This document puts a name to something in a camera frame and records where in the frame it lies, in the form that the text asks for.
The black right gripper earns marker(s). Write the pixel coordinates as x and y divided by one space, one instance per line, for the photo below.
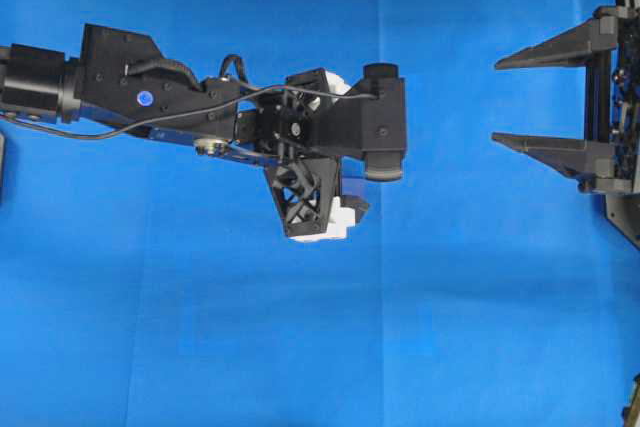
607 160

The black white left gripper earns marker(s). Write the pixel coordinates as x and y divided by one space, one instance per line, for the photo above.
289 134

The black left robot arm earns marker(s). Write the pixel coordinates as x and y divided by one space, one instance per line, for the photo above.
122 81

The blue table cloth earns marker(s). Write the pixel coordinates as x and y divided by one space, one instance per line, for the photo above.
145 285

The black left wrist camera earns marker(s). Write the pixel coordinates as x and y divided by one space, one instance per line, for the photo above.
369 124

